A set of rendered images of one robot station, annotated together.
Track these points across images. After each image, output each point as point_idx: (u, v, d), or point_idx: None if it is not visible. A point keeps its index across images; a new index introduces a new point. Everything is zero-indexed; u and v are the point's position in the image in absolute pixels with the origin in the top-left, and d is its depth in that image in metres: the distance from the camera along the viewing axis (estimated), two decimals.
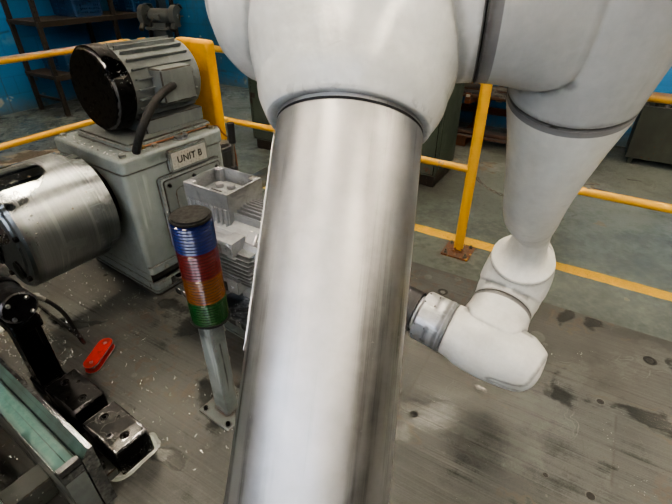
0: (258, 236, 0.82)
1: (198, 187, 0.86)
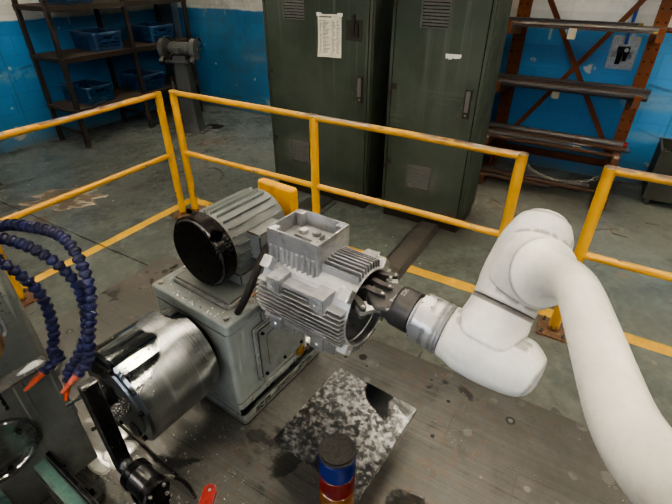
0: (352, 292, 0.75)
1: (285, 234, 0.80)
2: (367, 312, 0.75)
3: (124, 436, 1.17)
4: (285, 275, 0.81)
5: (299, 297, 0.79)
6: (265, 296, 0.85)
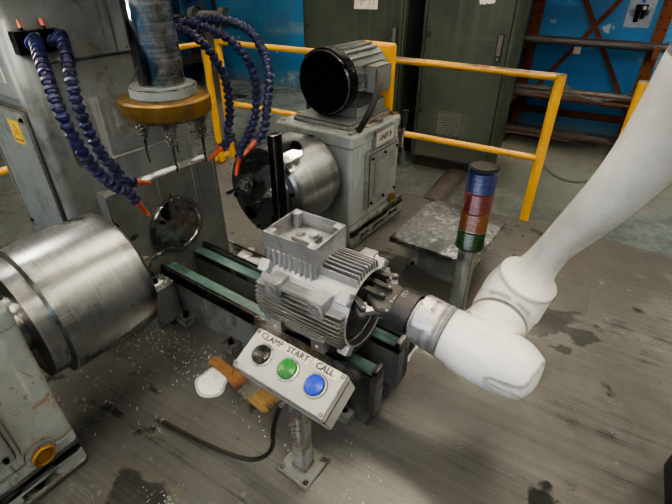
0: (350, 296, 0.74)
1: (281, 238, 0.79)
2: (367, 313, 0.76)
3: (249, 255, 1.37)
4: (283, 278, 0.81)
5: (298, 301, 0.79)
6: (264, 300, 0.85)
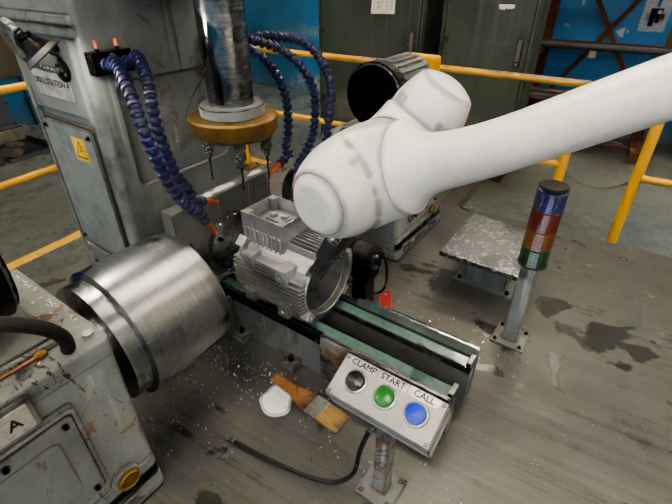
0: (310, 267, 0.87)
1: (255, 217, 0.92)
2: None
3: None
4: (256, 252, 0.94)
5: (267, 271, 0.92)
6: (241, 271, 0.98)
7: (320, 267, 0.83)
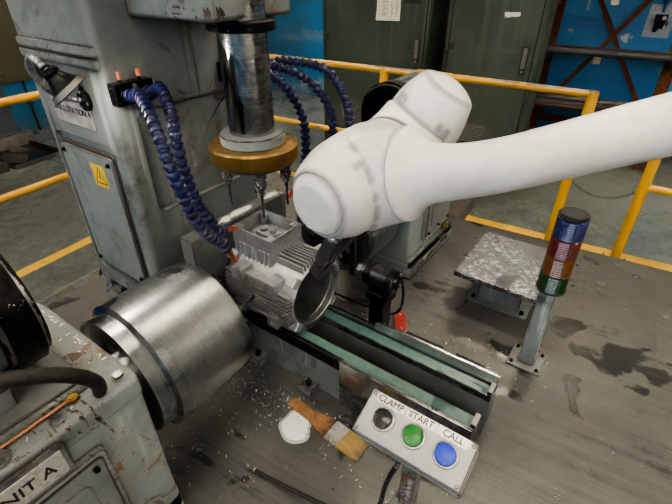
0: (297, 280, 0.91)
1: (245, 232, 0.97)
2: None
3: None
4: (246, 265, 0.98)
5: (257, 284, 0.96)
6: (232, 283, 1.02)
7: (320, 267, 0.83)
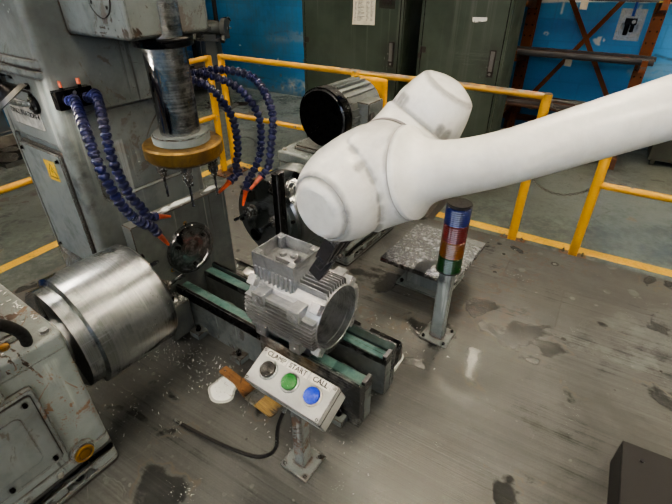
0: (321, 307, 0.91)
1: (266, 258, 0.96)
2: None
3: (254, 271, 1.50)
4: (267, 291, 0.97)
5: (279, 310, 0.95)
6: (252, 308, 1.01)
7: (320, 267, 0.83)
